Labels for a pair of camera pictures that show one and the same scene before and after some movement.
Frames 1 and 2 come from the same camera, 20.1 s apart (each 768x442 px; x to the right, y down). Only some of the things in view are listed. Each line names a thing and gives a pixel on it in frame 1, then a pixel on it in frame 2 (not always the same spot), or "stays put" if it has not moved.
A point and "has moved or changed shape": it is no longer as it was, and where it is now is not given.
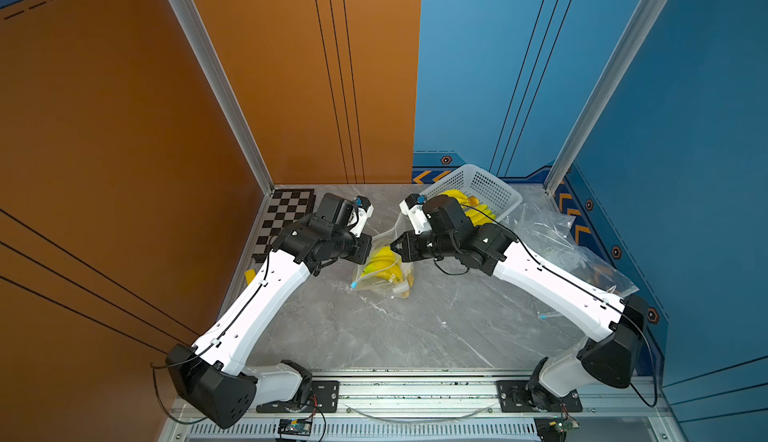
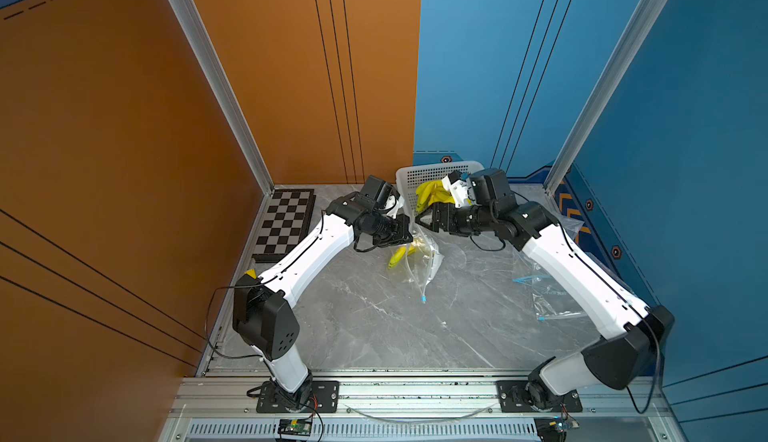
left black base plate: [323, 397] stays put
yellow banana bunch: [461, 197] has moved or changed shape
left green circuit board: [296, 427] stays put
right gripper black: [409, 253] -> [439, 216]
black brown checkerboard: [285, 207] stays put
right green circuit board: [562, 424] stays put
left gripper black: [364, 245] -> [401, 235]
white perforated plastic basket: [500, 197] -> [409, 178]
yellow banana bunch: [388, 265] has moved or changed shape
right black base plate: [530, 396] stays put
